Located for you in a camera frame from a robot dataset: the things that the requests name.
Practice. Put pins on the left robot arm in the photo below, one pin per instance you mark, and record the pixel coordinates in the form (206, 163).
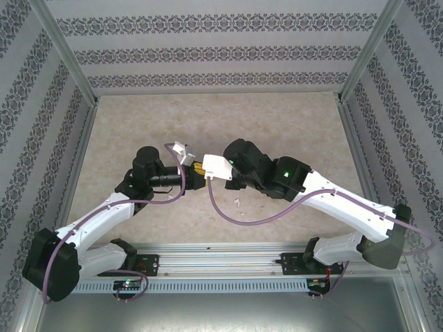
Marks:
(65, 276)

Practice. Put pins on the left circuit board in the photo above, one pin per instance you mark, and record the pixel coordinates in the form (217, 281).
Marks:
(128, 285)

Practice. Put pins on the circuit board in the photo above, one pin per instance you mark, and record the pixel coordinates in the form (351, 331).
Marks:
(316, 283)
(128, 285)

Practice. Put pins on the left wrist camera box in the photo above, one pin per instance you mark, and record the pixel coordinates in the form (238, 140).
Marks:
(187, 155)

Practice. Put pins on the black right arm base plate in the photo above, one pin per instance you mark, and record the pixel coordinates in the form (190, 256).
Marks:
(289, 266)

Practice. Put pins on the aluminium frame post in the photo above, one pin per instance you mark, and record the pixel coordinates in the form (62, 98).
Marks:
(367, 58)
(69, 58)

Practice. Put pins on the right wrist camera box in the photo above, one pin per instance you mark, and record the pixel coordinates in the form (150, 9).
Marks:
(216, 166)

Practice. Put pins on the right circuit board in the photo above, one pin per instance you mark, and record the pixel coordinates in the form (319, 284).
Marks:
(316, 283)

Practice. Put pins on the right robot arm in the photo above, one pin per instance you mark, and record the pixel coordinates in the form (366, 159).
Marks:
(346, 209)

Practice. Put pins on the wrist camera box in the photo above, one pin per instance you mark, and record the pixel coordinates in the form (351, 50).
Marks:
(216, 166)
(187, 155)

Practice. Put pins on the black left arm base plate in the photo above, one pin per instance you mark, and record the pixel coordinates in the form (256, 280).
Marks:
(152, 264)

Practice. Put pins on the aluminium side rail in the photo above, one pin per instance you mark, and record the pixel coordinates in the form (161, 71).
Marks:
(79, 155)
(353, 138)

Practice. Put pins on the grey metal sheet panel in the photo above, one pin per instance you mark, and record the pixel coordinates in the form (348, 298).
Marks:
(221, 314)

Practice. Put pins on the aluminium mounting rail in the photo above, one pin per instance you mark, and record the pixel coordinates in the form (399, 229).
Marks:
(221, 257)

